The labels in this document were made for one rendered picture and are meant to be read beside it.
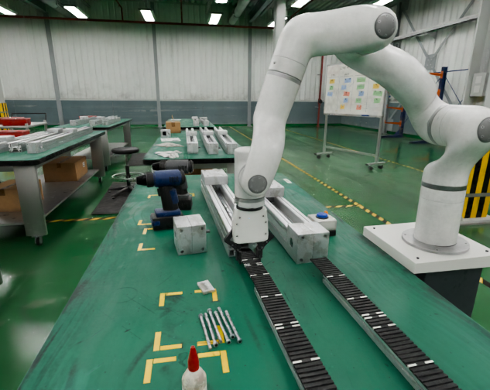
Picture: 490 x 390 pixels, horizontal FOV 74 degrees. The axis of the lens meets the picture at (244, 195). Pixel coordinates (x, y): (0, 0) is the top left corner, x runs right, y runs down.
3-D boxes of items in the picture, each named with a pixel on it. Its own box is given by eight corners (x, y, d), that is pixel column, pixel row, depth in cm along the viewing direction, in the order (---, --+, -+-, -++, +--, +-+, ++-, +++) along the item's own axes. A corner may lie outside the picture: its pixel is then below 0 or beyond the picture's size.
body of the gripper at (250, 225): (234, 207, 87) (234, 246, 90) (271, 205, 89) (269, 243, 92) (228, 200, 94) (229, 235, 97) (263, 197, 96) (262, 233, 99)
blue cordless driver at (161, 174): (188, 227, 125) (185, 171, 119) (133, 234, 118) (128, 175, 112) (183, 220, 132) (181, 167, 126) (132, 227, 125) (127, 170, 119)
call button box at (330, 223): (336, 235, 118) (337, 219, 116) (310, 237, 116) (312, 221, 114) (325, 227, 126) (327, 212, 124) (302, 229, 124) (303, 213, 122)
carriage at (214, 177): (227, 189, 156) (227, 176, 154) (204, 190, 153) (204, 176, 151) (222, 181, 171) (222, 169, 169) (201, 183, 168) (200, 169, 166)
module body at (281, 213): (314, 248, 108) (316, 224, 106) (286, 251, 106) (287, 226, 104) (253, 186, 183) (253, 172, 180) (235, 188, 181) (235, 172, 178)
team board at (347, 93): (313, 158, 727) (319, 64, 672) (330, 156, 751) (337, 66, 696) (368, 171, 601) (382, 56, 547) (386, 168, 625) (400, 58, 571)
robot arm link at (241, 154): (268, 200, 87) (261, 190, 95) (269, 149, 83) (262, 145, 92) (237, 200, 85) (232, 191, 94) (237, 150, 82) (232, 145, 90)
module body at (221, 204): (258, 254, 104) (259, 228, 102) (227, 257, 102) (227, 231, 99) (219, 189, 179) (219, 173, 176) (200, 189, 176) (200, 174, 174)
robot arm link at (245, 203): (236, 200, 86) (236, 211, 87) (268, 198, 88) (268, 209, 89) (230, 192, 94) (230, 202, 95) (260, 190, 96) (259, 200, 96)
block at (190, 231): (214, 251, 106) (213, 223, 103) (178, 255, 102) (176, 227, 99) (207, 238, 115) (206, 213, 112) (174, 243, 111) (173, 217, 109)
